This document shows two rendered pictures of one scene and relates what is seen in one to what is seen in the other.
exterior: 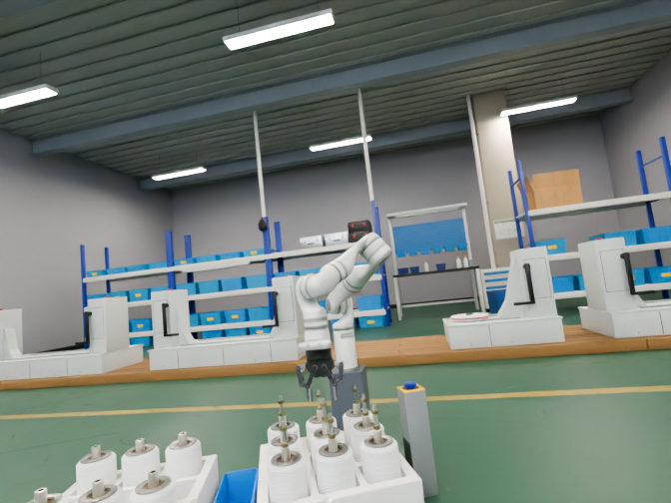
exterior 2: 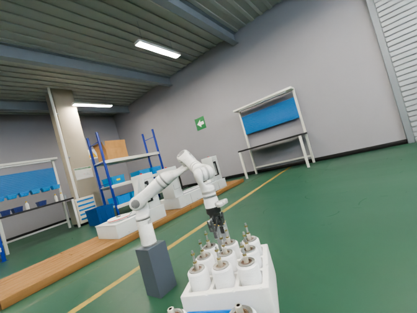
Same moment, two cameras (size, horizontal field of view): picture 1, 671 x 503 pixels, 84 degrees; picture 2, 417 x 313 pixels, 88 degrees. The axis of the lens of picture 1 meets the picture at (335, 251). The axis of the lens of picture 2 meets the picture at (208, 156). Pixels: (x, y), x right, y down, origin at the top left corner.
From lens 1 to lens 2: 120 cm
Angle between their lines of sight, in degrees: 65
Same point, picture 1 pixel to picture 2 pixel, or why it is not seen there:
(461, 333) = (123, 226)
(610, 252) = not seen: hidden behind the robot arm
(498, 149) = (72, 125)
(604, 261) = not seen: hidden behind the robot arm
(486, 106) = (62, 97)
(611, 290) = (175, 189)
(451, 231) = (44, 177)
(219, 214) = not seen: outside the picture
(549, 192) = (113, 150)
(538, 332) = (156, 214)
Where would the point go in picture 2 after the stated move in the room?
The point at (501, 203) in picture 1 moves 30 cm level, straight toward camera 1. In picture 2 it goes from (77, 157) to (79, 155)
